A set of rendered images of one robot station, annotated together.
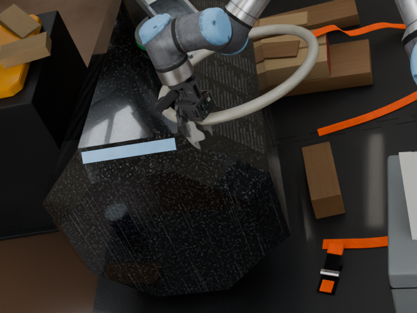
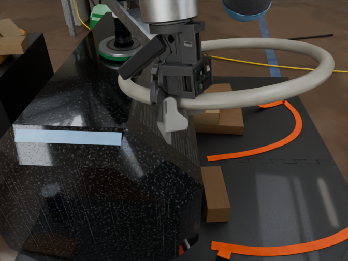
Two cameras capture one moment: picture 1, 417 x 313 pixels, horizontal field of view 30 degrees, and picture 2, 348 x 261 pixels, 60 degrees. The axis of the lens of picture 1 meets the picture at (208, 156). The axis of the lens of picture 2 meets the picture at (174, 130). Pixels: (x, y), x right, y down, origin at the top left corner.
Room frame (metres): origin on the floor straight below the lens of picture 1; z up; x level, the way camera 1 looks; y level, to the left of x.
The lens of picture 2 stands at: (1.15, 0.13, 1.41)
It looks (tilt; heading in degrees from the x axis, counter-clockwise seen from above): 39 degrees down; 343
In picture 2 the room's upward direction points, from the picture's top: straight up
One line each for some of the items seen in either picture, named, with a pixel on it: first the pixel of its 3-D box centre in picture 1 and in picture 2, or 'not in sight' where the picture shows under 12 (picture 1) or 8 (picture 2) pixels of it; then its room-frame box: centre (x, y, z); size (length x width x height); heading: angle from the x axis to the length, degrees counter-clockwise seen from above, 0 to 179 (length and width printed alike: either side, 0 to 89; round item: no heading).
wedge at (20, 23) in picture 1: (18, 21); (8, 29); (2.96, 0.53, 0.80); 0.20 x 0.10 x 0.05; 26
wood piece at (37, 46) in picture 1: (25, 50); (3, 45); (2.73, 0.52, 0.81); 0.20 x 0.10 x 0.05; 80
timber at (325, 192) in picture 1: (322, 179); (213, 192); (2.13, -0.40, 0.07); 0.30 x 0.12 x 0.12; 167
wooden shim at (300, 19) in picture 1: (283, 22); not in sight; (3.21, -0.61, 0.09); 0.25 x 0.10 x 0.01; 68
